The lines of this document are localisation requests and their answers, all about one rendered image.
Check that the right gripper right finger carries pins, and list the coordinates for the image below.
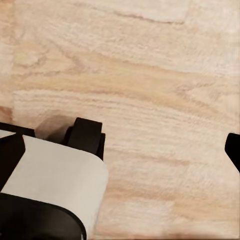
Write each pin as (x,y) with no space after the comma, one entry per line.
(232,148)

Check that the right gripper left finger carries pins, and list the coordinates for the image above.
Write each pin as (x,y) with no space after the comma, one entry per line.
(12,148)

